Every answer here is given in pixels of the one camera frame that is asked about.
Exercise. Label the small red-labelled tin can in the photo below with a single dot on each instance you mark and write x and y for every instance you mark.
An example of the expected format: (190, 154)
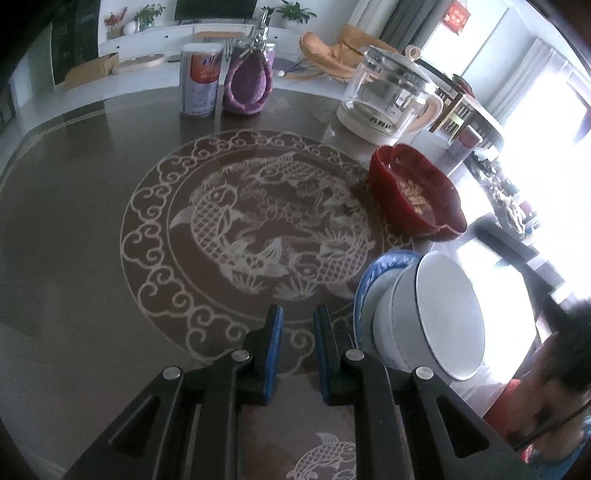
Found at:
(465, 141)

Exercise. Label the purple knitted bag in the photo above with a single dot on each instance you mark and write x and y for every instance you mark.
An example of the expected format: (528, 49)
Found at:
(247, 87)

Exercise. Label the large orange-labelled tin can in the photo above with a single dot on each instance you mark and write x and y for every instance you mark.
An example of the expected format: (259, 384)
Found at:
(199, 81)

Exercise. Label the black television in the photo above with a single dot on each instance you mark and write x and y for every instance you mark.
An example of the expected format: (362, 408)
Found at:
(214, 9)

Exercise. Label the person's head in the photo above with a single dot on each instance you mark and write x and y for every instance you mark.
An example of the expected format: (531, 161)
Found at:
(568, 378)

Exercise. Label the person's red garment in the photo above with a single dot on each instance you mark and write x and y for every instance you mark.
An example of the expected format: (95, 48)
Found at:
(508, 406)

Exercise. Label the grey curtain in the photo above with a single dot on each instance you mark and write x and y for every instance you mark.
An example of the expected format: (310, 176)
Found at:
(406, 23)

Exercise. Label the red wall decoration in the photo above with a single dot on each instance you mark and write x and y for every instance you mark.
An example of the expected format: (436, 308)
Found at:
(457, 16)

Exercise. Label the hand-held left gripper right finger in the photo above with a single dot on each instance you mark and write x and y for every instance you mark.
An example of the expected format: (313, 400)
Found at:
(322, 357)

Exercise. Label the green potted plant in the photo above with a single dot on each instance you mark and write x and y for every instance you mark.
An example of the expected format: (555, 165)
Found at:
(148, 16)
(293, 11)

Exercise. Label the cardboard box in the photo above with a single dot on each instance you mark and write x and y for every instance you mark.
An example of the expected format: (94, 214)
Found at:
(87, 71)

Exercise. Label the orange lounge chair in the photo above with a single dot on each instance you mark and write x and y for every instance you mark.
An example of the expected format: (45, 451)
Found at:
(341, 53)

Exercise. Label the red flowering potted plant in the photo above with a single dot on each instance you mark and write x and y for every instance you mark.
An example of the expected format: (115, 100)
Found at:
(115, 21)

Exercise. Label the white television cabinet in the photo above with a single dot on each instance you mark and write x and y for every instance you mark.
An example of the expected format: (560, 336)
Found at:
(184, 34)

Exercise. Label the pile of snack packets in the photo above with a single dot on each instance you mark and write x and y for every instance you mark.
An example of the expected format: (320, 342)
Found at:
(510, 198)

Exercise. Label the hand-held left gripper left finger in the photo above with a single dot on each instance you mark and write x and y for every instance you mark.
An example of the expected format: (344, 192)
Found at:
(275, 350)

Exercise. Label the round wooden tray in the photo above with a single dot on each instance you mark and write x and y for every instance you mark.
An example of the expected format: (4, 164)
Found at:
(138, 63)

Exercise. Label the dark wooden chair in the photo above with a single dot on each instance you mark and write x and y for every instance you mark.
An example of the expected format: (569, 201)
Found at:
(455, 108)

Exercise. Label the white ribbed bowl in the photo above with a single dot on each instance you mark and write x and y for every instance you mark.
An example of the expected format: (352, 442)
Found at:
(450, 314)

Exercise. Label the blue-rimmed white plate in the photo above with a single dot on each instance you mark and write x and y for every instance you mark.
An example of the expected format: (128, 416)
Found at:
(369, 281)

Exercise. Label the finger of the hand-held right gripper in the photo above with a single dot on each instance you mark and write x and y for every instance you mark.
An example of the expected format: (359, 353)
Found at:
(512, 258)

